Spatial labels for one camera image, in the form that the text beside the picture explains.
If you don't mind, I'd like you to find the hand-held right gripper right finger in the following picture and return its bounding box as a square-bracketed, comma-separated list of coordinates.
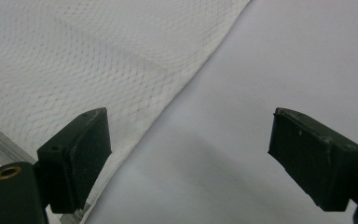
[267, 107, 358, 213]

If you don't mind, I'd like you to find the white textured cloth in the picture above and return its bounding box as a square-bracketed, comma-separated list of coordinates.
[0, 0, 252, 224]

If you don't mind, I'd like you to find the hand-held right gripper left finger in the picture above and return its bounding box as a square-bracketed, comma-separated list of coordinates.
[36, 107, 113, 215]

